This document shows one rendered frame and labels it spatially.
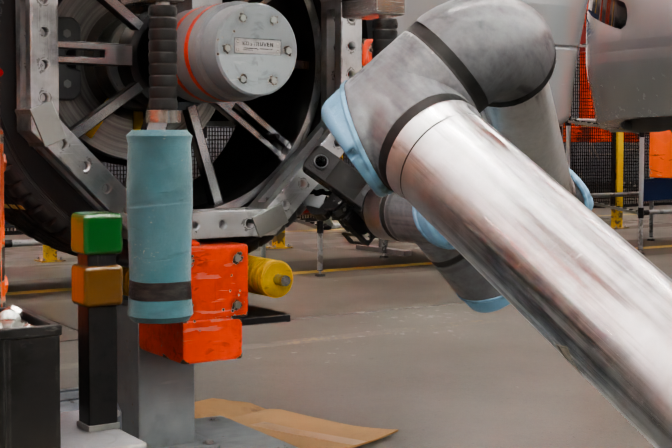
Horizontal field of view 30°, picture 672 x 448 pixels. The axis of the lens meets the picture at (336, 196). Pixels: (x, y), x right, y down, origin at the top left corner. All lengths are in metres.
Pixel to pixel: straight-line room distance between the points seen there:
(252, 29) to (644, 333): 0.87
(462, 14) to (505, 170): 0.20
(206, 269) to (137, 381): 0.25
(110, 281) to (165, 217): 0.47
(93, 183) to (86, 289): 0.58
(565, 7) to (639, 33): 1.90
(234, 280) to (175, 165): 0.26
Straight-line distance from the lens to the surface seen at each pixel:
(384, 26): 1.75
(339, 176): 1.88
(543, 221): 1.10
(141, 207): 1.69
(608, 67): 4.54
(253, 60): 1.73
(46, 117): 1.75
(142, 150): 1.69
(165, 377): 2.03
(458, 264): 1.77
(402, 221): 1.76
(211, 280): 1.86
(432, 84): 1.25
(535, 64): 1.33
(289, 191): 1.92
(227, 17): 1.71
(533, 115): 1.45
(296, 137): 2.03
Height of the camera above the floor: 0.74
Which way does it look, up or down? 3 degrees down
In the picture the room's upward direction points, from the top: straight up
